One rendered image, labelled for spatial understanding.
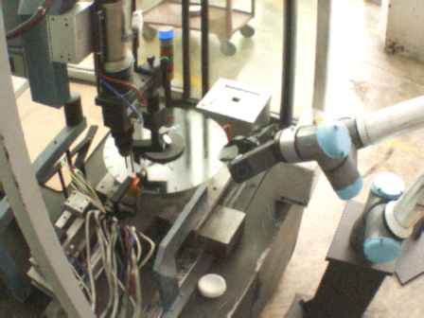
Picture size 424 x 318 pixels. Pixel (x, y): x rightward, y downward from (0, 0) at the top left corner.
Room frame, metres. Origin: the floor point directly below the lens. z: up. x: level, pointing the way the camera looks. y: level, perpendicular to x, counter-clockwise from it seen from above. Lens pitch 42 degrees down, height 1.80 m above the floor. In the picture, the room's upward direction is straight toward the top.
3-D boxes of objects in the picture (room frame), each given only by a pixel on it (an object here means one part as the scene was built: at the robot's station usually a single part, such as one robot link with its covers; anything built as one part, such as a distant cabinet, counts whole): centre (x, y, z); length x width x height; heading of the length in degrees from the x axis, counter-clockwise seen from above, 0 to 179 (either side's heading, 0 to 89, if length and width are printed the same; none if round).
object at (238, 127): (1.27, -0.07, 0.82); 0.18 x 0.18 x 0.15; 65
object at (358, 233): (0.82, -0.48, 0.80); 0.15 x 0.15 x 0.10
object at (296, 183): (1.10, -0.29, 0.82); 0.28 x 0.11 x 0.15; 155
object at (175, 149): (0.99, 0.12, 0.96); 0.11 x 0.11 x 0.03
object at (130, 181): (0.82, 0.21, 0.95); 0.10 x 0.03 x 0.07; 155
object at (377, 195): (0.81, -0.48, 0.91); 0.13 x 0.12 x 0.14; 166
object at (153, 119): (0.92, 0.13, 1.17); 0.06 x 0.05 x 0.20; 146
